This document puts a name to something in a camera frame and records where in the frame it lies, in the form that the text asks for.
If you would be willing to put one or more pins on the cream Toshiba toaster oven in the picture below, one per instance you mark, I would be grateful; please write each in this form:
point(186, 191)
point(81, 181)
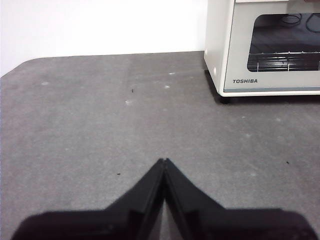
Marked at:
point(215, 37)

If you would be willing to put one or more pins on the black oven foot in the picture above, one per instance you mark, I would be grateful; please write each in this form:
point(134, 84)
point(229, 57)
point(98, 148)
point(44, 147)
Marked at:
point(224, 100)

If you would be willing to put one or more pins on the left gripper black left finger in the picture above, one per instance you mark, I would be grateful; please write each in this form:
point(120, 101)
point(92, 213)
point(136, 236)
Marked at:
point(100, 225)

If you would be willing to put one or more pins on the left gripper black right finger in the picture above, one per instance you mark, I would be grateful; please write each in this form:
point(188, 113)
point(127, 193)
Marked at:
point(225, 225)

